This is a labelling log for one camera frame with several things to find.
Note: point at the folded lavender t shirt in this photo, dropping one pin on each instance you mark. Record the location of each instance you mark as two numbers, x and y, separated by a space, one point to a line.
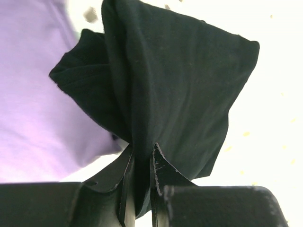
44 135

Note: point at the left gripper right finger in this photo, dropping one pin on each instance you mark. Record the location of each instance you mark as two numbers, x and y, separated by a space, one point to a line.
164 178

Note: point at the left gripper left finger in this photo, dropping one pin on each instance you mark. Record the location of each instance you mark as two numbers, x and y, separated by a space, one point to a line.
110 199

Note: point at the black t shirt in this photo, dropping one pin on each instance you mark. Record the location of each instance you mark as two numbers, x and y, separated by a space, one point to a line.
158 77

